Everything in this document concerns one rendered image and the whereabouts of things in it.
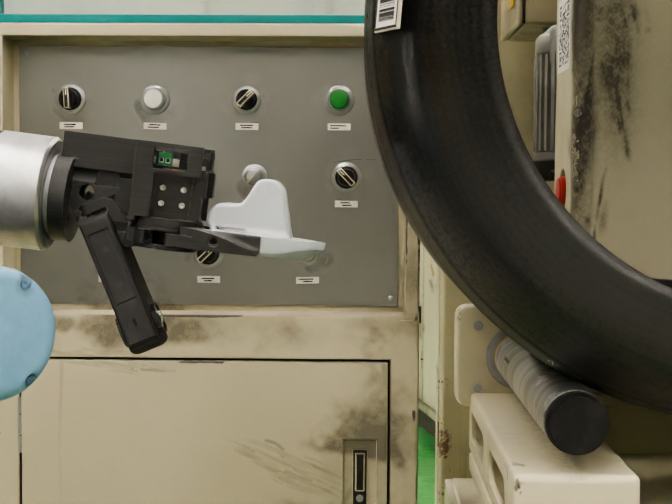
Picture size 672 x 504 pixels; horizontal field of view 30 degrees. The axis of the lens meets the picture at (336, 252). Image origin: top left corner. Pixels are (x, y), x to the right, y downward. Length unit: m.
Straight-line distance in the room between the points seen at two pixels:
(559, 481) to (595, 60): 0.50
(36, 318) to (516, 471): 0.35
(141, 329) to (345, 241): 0.70
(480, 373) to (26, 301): 0.52
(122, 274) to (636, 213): 0.53
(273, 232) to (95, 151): 0.15
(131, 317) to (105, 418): 0.68
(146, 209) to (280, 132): 0.70
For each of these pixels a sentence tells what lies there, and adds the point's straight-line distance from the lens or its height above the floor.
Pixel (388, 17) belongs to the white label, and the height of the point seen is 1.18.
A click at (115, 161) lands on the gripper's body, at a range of 0.98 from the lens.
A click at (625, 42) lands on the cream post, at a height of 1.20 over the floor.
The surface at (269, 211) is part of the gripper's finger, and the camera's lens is 0.96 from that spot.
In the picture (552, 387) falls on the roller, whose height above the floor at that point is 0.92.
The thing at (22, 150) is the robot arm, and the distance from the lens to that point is 0.98.
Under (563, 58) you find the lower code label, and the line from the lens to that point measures 1.32.
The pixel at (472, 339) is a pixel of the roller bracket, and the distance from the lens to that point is 1.22.
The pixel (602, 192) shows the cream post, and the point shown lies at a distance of 1.26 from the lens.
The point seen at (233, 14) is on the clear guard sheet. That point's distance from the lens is 1.63.
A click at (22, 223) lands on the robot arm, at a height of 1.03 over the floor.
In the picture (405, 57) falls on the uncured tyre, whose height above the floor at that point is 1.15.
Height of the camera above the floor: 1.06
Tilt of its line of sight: 3 degrees down
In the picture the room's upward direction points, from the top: straight up
